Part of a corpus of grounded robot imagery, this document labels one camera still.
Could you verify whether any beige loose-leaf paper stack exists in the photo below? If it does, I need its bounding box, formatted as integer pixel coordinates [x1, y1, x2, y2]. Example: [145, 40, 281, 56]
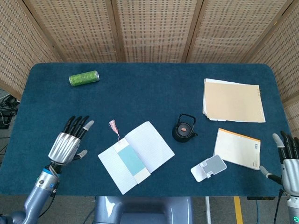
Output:
[202, 78, 266, 124]

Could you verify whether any white table leg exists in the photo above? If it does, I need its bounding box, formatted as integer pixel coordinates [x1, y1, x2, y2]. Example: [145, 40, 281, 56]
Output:
[205, 196, 213, 224]

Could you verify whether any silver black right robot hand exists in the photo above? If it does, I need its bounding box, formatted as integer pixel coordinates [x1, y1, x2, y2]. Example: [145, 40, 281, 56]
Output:
[259, 130, 299, 196]

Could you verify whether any green drink can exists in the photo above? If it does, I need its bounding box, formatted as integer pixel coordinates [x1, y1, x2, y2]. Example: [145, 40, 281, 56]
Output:
[69, 70, 100, 88]

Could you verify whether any black teapot with handle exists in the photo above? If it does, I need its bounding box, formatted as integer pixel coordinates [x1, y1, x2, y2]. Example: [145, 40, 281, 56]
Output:
[171, 113, 199, 143]

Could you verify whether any black floor cable bundle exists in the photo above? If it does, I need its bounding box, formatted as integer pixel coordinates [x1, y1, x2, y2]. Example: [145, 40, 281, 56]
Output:
[0, 88, 21, 129]

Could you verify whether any white phone stand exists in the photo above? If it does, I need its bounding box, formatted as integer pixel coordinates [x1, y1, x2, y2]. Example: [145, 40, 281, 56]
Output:
[190, 154, 228, 183]

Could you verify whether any dark blue table cover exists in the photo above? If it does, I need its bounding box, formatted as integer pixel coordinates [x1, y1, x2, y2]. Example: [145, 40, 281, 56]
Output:
[0, 62, 293, 198]

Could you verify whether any cream and teal tasselled bookmark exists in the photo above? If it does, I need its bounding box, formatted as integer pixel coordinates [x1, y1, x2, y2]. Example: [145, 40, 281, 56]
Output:
[108, 119, 151, 185]

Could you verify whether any open lined notebook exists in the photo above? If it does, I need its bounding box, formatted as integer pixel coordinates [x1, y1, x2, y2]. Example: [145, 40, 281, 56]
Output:
[97, 121, 176, 196]

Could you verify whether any grey-blue robot torso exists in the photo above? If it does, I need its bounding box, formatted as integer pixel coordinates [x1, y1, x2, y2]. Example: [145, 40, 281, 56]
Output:
[93, 196, 195, 224]

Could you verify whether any woven wooden folding screen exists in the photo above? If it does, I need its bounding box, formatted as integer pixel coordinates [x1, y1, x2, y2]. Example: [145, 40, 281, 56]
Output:
[0, 0, 299, 134]

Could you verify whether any cream notepad with orange edge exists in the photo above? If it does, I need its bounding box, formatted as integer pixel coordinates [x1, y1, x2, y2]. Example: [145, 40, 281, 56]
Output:
[213, 127, 261, 171]

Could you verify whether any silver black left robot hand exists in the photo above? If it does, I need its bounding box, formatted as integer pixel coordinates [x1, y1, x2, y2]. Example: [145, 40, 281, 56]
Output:
[48, 115, 95, 167]

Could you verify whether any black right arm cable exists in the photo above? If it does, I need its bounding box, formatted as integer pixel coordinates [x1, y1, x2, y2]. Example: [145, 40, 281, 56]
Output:
[273, 189, 287, 224]

